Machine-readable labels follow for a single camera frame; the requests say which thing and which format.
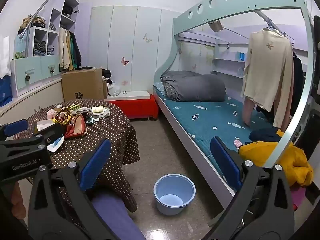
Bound dark hanging clothes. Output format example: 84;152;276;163
291;49;307;117

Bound white plastic bag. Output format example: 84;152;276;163
107;81;122;97

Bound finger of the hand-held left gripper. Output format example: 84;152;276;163
0;119;29;143
32;123;66;143

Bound blue pillow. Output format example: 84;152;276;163
154;82;167;95

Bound lilac wall shelf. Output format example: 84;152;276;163
212;42;250;79

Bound olive brown clothes pile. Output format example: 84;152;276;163
17;16;47;34

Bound magenta cloth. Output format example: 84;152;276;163
290;184;307;207

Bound yellow box in plastic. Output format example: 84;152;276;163
91;106;111;120

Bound black clothes pile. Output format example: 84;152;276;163
101;69;113;83

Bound red brown snack bag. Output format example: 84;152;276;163
64;114;87;139

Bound blue bag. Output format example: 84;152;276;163
0;76;13;107

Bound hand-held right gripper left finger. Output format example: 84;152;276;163
27;139;113;240

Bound white hanging cloth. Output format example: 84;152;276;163
0;36;12;78

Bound green hanging garment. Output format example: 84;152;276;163
69;31;76;69

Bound beige hanging cloth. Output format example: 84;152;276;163
208;19;223;33

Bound metal clothes rail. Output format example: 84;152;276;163
256;11;297;44

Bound red bench with white top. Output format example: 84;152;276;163
104;91;159;120

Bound person's left hand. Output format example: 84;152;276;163
12;181;27;214

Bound cream hanging sweater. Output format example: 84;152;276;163
240;28;294;132

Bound grey folded quilt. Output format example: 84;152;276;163
160;70;227;102

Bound gold crumpled wrapper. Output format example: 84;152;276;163
54;109;73;126

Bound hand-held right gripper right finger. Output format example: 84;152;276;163
207;136;295;240

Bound yellow jacket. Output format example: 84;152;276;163
237;140;314;187

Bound metal handrail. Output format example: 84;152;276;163
17;0;85;40

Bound black tall panel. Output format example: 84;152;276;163
304;15;320;155

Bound dark hanging garment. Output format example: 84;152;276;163
72;32;82;68

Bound white stair shelf unit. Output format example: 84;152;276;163
14;0;80;70

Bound brown polka-dot tablecloth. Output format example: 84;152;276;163
12;99;140;213

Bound navy folded cloth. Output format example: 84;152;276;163
249;127;283;143

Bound brown cardboard box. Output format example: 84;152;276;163
61;67;108;102

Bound mint white bunk bed frame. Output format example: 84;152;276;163
152;0;316;209

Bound mint drawer cabinet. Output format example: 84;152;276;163
10;54;61;94

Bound white wardrobe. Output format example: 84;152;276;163
89;5;181;98

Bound white box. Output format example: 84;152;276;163
33;119;55;133

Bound pink hanging garment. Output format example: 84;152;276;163
242;96;258;127

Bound teal printed bed sheet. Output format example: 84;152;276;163
154;82;283;190

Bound white teal packet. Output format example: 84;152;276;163
46;134;65;153

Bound low white cabinet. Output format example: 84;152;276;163
0;76;63;125

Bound cream hanging jacket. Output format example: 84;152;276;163
58;27;74;71

